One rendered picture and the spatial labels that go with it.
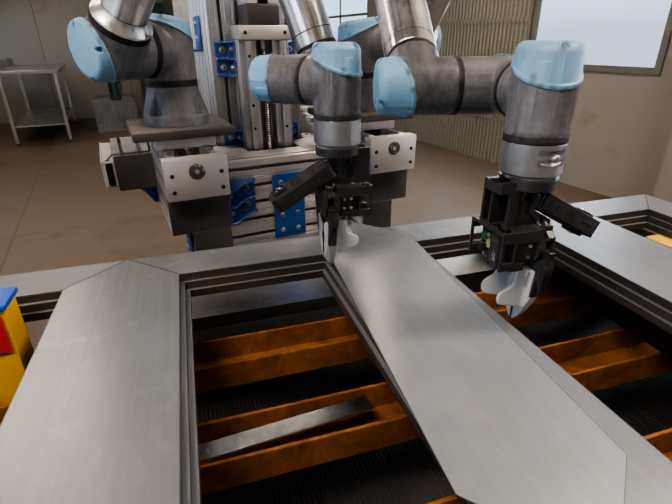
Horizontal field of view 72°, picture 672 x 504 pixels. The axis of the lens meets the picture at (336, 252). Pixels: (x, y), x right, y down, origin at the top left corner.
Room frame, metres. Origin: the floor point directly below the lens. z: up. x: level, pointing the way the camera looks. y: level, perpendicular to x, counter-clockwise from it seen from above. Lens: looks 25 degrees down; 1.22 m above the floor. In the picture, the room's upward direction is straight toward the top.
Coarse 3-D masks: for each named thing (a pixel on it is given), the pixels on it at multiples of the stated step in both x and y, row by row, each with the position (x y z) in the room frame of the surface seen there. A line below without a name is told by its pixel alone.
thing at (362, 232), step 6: (354, 228) 0.90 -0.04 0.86; (360, 228) 0.90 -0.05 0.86; (366, 228) 0.90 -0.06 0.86; (372, 228) 0.90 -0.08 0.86; (378, 228) 0.90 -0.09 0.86; (384, 228) 0.90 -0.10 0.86; (360, 234) 0.87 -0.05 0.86; (366, 234) 0.87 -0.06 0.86; (372, 234) 0.87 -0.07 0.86; (378, 234) 0.87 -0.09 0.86; (384, 234) 0.87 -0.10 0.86; (390, 234) 0.87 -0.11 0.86; (396, 234) 0.87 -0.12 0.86; (402, 234) 0.87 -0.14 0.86
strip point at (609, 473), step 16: (576, 464) 0.31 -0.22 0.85; (592, 464) 0.31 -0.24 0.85; (608, 464) 0.31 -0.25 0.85; (624, 464) 0.31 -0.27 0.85; (512, 480) 0.29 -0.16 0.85; (528, 480) 0.29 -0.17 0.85; (544, 480) 0.29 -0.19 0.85; (560, 480) 0.29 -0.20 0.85; (576, 480) 0.29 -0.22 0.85; (592, 480) 0.29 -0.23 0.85; (608, 480) 0.29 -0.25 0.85; (624, 480) 0.29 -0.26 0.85; (464, 496) 0.27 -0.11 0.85; (480, 496) 0.27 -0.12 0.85; (496, 496) 0.27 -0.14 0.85; (512, 496) 0.27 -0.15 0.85; (528, 496) 0.27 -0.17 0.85; (544, 496) 0.27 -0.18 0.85; (560, 496) 0.27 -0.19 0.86; (576, 496) 0.27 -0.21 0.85; (592, 496) 0.27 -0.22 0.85; (608, 496) 0.27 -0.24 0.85; (624, 496) 0.27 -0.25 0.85
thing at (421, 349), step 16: (480, 320) 0.55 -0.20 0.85; (384, 336) 0.51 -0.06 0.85; (400, 336) 0.51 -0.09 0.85; (416, 336) 0.51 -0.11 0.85; (432, 336) 0.51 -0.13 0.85; (448, 336) 0.51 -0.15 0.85; (464, 336) 0.51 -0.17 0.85; (480, 336) 0.51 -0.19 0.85; (496, 336) 0.51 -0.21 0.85; (384, 352) 0.48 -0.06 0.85; (400, 352) 0.48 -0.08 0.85; (416, 352) 0.48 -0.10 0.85; (432, 352) 0.48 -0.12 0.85; (448, 352) 0.48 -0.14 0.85; (464, 352) 0.48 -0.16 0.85; (480, 352) 0.48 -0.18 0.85; (496, 352) 0.48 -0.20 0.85; (512, 352) 0.48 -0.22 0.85; (400, 368) 0.45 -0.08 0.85; (416, 368) 0.45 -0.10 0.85
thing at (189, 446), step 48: (432, 240) 0.84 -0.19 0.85; (192, 288) 0.70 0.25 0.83; (240, 288) 0.72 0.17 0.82; (336, 288) 0.69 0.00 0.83; (624, 288) 0.66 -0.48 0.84; (192, 336) 0.56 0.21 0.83; (192, 384) 0.45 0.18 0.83; (576, 384) 0.42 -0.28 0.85; (192, 432) 0.38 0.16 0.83; (624, 432) 0.35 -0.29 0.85; (192, 480) 0.31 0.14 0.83
